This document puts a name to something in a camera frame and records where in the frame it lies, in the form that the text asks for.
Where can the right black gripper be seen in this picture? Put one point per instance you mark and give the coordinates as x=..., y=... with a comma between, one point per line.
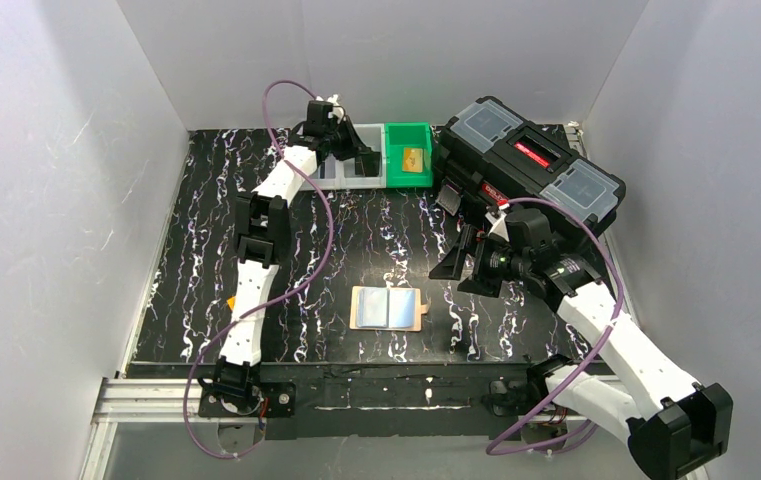
x=474, y=253

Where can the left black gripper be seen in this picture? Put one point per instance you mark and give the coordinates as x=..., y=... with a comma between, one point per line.
x=341, y=141

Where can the beige leather card holder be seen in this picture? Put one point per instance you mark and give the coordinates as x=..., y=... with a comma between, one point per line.
x=387, y=309

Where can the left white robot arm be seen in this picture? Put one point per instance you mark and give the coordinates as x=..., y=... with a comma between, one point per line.
x=264, y=241

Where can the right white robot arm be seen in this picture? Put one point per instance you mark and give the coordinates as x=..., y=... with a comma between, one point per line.
x=671, y=423

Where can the gold card in bin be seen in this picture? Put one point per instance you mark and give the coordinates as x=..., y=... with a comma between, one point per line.
x=412, y=160

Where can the left white storage bin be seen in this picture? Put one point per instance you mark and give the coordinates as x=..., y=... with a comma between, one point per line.
x=325, y=176

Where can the white storage bin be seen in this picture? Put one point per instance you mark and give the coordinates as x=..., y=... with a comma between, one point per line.
x=373, y=135
x=325, y=176

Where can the middle white storage bin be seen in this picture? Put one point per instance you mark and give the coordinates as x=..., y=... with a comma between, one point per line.
x=373, y=135

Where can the green storage bin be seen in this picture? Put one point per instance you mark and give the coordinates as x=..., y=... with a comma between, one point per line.
x=397, y=137

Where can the black plastic toolbox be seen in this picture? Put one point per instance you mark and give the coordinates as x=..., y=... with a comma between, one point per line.
x=487, y=153

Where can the aluminium frame rail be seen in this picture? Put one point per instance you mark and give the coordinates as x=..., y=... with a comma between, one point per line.
x=315, y=401

